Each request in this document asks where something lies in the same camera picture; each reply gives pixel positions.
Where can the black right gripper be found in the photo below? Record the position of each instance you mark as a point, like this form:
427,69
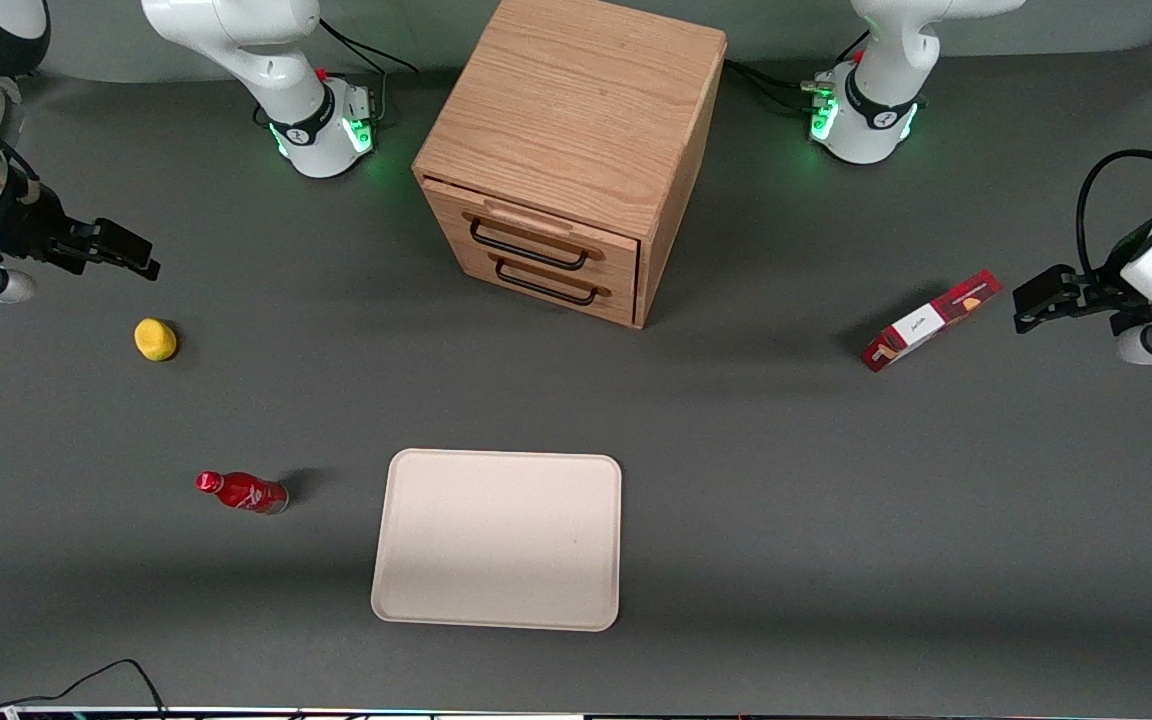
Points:
33,232

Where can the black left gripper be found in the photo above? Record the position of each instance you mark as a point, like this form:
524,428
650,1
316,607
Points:
1094,292

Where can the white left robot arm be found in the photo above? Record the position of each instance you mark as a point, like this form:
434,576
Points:
866,135

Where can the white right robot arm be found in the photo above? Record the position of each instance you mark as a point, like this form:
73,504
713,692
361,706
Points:
306,140

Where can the oak wood drawer cabinet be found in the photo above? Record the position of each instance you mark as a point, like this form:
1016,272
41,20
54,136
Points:
576,100

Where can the yellow lemon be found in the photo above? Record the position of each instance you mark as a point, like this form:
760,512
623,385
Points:
155,340

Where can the red tartan cookie box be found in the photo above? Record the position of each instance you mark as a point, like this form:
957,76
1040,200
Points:
926,322

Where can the red bottle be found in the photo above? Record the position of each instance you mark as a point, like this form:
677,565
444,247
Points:
241,492

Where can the beige rectangular tray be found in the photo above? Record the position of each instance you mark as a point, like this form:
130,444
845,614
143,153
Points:
496,540

